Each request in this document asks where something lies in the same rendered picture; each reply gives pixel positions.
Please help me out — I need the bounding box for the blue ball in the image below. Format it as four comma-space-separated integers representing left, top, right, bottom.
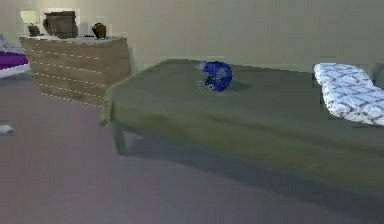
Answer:
197, 60, 234, 93

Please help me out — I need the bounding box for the olive green bed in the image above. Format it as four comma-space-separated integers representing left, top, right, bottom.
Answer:
100, 58, 384, 205

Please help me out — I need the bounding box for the dark brown round vase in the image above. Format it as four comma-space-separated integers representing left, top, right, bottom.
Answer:
91, 22, 108, 40

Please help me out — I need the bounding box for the wooden chest of drawers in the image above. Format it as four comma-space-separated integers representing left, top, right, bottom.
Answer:
18, 34, 132, 108

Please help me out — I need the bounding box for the brown box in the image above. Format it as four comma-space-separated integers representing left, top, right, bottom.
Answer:
42, 10, 80, 40

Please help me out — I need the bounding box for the white checked pillow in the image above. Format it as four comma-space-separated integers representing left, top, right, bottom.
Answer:
313, 62, 384, 127

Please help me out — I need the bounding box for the pale shade table lamp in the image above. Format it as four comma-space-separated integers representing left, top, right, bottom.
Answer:
19, 10, 42, 38

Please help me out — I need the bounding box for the small white object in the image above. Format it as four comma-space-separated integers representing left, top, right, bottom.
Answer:
0, 124, 15, 136

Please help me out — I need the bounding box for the purple and white bed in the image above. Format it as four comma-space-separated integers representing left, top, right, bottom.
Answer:
0, 33, 32, 80

